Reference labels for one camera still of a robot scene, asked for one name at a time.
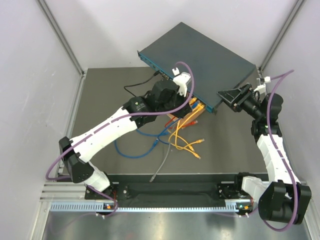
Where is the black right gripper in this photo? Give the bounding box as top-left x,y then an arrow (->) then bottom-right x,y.
217,83 -> 263,120

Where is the yellow patch cable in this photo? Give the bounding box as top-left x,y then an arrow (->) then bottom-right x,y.
167,104 -> 207,151
169,102 -> 204,159
168,98 -> 198,151

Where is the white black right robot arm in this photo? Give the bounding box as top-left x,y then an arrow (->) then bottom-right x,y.
217,83 -> 312,225

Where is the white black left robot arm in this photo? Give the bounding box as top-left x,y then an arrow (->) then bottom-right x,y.
59,78 -> 195,199

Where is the wooden base board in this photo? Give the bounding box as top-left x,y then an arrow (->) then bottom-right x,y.
180,109 -> 205,128

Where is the red patch cable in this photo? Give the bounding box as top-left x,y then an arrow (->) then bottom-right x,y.
165,117 -> 198,130

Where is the dark blue network switch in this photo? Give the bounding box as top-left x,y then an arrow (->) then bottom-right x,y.
138,22 -> 256,113

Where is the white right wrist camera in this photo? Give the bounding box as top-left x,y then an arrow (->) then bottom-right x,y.
254,76 -> 271,94

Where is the black patch cable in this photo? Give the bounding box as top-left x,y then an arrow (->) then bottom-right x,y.
123,70 -> 159,97

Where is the grey patch cable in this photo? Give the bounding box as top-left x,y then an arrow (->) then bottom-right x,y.
149,142 -> 172,182

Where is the aluminium frame rail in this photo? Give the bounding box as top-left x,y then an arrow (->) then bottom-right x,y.
40,182 -> 256,215

